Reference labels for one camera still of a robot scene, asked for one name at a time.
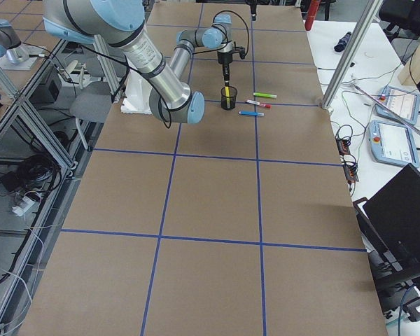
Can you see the yellow highlighter pen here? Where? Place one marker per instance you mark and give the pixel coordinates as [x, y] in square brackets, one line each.
[227, 97]

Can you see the blue highlighter pen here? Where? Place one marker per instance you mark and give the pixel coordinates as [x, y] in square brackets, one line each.
[251, 113]

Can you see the red cylinder bottle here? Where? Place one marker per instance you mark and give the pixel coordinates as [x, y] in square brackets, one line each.
[311, 14]

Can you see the green marker pen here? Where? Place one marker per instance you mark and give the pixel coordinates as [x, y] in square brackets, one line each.
[265, 95]

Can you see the black mesh pen holder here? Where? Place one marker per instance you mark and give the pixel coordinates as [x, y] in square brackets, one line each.
[233, 97]

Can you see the red white marker pen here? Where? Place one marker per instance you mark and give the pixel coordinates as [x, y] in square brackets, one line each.
[257, 103]

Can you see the black laptop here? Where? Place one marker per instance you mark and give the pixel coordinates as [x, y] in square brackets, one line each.
[394, 212]

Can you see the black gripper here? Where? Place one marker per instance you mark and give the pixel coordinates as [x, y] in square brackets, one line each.
[253, 8]
[225, 66]

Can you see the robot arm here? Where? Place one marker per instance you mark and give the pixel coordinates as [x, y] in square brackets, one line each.
[122, 25]

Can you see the grey office chair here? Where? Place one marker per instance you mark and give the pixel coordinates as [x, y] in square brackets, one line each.
[92, 104]

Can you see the teach pendant tablet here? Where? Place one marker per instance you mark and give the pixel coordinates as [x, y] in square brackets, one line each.
[403, 103]
[392, 144]

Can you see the aluminium frame post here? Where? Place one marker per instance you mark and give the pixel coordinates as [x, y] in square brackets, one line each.
[358, 34]

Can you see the lower teach pendant tablet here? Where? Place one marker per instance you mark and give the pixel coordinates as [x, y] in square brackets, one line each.
[392, 144]

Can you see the upper teach pendant tablet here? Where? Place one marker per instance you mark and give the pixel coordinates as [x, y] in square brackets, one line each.
[403, 103]

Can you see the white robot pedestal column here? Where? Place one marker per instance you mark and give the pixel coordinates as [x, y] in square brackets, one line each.
[137, 95]

